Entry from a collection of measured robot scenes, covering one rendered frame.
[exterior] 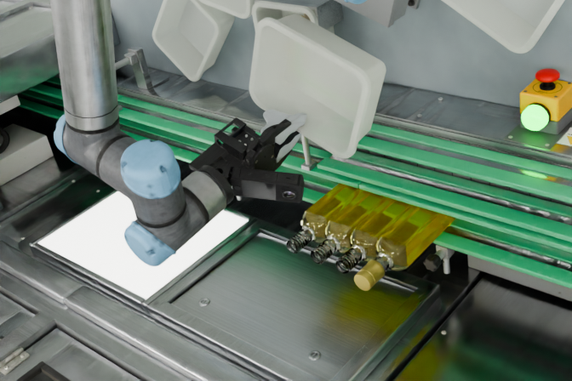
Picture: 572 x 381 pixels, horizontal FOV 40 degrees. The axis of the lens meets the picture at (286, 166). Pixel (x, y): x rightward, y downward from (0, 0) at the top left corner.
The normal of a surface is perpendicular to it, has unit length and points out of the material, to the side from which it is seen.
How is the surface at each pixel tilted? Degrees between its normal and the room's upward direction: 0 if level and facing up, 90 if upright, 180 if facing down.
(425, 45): 0
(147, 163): 80
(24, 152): 90
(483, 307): 89
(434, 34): 0
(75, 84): 25
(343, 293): 90
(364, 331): 90
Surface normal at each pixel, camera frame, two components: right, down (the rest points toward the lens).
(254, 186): -0.14, 0.76
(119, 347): -0.16, -0.85
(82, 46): 0.11, 0.63
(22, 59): 0.75, 0.22
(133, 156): -0.06, -0.67
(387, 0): -0.64, 0.48
